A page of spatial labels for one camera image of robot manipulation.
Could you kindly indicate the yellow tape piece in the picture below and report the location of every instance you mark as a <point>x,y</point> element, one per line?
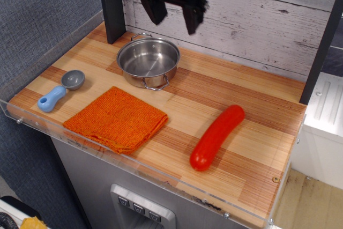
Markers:
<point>33,223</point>

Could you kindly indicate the grey toy fridge cabinet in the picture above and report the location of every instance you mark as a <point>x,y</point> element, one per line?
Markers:
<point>92,176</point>

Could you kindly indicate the white side cabinet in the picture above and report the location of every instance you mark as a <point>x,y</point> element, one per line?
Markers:
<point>317,152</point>

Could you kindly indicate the silver steel pot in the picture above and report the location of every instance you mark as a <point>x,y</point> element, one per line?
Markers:
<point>148,62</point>

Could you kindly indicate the dark upright post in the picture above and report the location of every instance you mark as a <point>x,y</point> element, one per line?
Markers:
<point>113,14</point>
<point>322,51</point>

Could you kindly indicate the blue grey ice cream scoop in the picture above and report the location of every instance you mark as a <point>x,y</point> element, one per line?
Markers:
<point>70,81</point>

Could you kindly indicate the silver dispenser button panel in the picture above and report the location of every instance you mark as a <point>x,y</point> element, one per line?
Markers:
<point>135,211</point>

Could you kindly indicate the dark right upright post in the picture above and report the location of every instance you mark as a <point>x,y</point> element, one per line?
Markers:
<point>322,51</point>

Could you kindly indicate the red toy sausage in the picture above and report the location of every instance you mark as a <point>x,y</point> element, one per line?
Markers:
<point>211,141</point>

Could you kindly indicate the orange knitted cloth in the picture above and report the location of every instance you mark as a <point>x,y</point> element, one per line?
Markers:
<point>118,121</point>

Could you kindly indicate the clear acrylic table guard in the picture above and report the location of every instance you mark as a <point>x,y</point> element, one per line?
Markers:
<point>223,64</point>

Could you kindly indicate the dark left upright post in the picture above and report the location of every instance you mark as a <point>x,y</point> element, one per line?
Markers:
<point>113,14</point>

